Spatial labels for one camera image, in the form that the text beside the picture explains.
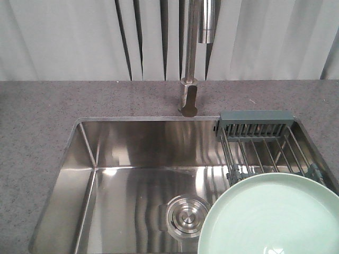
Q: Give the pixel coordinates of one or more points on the grey-green dish drying rack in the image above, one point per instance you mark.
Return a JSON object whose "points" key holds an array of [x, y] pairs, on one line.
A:
{"points": [[255, 141]]}

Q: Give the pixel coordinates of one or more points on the stainless steel sink basin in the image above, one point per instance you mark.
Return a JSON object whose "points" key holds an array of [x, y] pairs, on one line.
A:
{"points": [[116, 172]]}

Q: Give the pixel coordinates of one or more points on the white pleated curtain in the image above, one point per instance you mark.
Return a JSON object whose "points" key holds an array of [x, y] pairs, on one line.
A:
{"points": [[145, 41]]}

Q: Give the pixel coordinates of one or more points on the light green round plate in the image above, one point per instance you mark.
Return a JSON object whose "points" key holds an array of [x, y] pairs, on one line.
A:
{"points": [[272, 213]]}

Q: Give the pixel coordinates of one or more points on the stainless steel faucet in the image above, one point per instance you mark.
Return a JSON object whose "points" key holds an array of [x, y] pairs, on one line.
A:
{"points": [[201, 29]]}

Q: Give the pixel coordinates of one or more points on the round steel sink drain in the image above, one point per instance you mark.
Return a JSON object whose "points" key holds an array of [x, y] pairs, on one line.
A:
{"points": [[183, 216]]}

